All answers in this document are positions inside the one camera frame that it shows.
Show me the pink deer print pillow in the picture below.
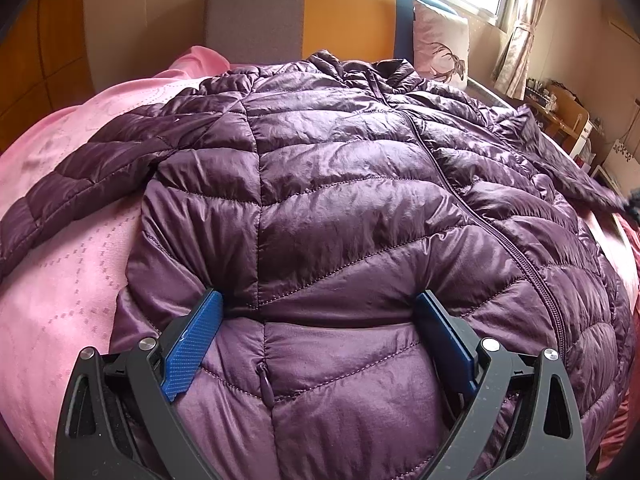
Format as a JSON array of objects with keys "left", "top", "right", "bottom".
[{"left": 412, "top": 0, "right": 471, "bottom": 92}]

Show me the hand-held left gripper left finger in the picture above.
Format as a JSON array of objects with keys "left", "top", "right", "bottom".
[{"left": 54, "top": 287, "right": 224, "bottom": 480}]

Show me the purple puffer jacket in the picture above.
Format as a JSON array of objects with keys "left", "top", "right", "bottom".
[{"left": 0, "top": 50, "right": 633, "bottom": 480}]

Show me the cluttered wooden desk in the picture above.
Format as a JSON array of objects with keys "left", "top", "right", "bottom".
[{"left": 520, "top": 77, "right": 594, "bottom": 157}]

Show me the pink bed sheet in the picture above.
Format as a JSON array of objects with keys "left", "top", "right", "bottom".
[{"left": 0, "top": 45, "right": 640, "bottom": 480}]

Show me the wooden wardrobe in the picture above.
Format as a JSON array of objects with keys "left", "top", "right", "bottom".
[{"left": 0, "top": 0, "right": 103, "bottom": 153}]

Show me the grey metal bed rail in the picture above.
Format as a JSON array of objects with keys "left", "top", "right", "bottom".
[{"left": 467, "top": 77, "right": 522, "bottom": 109}]

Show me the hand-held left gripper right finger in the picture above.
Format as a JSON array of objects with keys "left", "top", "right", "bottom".
[{"left": 414, "top": 290, "right": 587, "bottom": 480}]

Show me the grey orange blue headboard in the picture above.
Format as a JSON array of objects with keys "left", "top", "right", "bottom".
[{"left": 205, "top": 0, "right": 461, "bottom": 68}]

